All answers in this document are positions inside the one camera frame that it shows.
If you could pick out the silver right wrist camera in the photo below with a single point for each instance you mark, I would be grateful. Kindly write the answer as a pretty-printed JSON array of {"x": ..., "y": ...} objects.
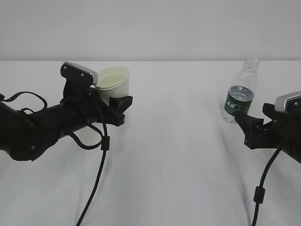
[{"x": 285, "y": 103}]

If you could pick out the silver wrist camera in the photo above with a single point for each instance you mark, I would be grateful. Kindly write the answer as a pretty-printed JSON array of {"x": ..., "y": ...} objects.
[
  {"x": 285, "y": 103},
  {"x": 78, "y": 79}
]

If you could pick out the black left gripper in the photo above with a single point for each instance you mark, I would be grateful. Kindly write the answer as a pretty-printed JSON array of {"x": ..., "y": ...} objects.
[{"x": 86, "y": 106}]

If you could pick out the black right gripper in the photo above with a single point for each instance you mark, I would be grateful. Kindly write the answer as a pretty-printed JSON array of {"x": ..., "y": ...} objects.
[{"x": 281, "y": 130}]

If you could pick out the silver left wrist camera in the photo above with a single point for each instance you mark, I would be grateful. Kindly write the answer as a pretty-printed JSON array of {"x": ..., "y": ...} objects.
[{"x": 78, "y": 79}]

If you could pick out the white paper cup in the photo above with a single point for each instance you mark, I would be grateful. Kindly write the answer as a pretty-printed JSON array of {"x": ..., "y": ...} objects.
[{"x": 112, "y": 82}]

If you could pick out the clear water bottle green label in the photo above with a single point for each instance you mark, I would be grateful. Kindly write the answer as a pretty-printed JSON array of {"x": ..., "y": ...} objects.
[{"x": 242, "y": 90}]

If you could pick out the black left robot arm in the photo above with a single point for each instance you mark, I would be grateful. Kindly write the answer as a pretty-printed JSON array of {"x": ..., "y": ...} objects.
[{"x": 26, "y": 136}]

